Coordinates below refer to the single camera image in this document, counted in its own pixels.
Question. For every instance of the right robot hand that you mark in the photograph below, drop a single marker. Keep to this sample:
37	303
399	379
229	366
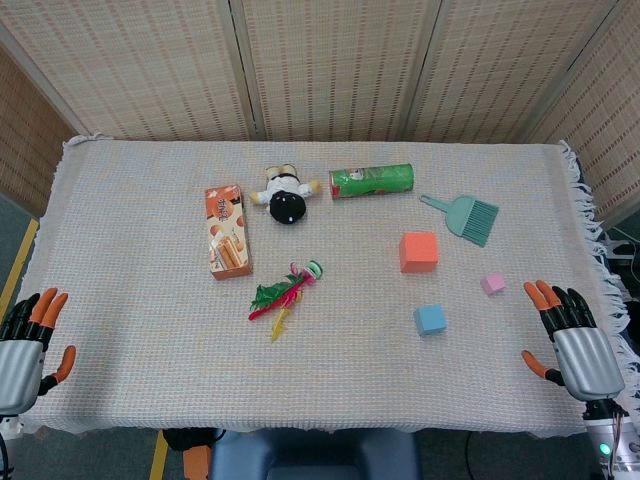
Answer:
587	360

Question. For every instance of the green chips can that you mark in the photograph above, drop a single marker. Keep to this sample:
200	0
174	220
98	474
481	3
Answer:
372	181

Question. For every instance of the blue foam cube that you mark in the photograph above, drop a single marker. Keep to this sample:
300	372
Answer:
430	320

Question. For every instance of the colourful feather shuttlecock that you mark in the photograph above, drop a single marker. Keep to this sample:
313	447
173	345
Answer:
280	295

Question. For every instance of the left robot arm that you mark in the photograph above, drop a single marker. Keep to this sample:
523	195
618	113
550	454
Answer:
9	440

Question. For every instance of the plush doll black hair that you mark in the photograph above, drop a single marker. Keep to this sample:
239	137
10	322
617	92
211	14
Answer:
286	200

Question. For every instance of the pink foam cube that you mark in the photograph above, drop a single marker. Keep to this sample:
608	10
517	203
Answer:
493	284

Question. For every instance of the woven folding screen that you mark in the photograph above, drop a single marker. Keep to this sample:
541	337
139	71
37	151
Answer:
340	65

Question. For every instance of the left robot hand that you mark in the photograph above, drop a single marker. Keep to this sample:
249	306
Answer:
20	367

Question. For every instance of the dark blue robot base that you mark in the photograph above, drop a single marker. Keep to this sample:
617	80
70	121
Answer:
315	457

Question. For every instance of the teal hand brush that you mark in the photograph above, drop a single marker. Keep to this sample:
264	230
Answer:
472	217

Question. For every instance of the orange foam cube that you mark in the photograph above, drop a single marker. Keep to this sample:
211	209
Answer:
419	250

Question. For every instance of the orange biscuit box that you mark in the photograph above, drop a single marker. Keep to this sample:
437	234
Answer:
227	235

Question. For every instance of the black and orange object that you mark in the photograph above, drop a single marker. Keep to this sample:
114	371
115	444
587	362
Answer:
192	452

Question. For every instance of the white woven tablecloth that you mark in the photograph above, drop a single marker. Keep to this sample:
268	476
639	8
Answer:
350	360

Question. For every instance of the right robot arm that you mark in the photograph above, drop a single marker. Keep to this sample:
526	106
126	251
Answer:
612	440

